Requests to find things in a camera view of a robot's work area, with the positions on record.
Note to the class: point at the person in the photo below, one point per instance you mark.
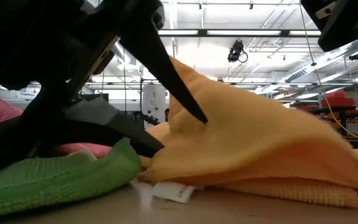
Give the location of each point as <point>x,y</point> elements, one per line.
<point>167,115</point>

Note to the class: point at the orange microfiber towel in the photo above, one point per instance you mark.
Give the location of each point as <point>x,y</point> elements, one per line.
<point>244,140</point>

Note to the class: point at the black overhead frame beam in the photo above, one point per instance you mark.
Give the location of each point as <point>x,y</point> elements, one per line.
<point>202,32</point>

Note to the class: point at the green microfiber towel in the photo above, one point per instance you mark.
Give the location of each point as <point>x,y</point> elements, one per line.
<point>57,186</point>

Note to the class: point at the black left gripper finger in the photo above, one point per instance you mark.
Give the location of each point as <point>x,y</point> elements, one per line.
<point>104,130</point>
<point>160,65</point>

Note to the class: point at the black overhead camera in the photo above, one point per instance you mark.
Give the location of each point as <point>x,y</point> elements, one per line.
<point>235,51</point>

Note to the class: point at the red plastic crate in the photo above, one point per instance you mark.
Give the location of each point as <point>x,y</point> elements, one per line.
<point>337,101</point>

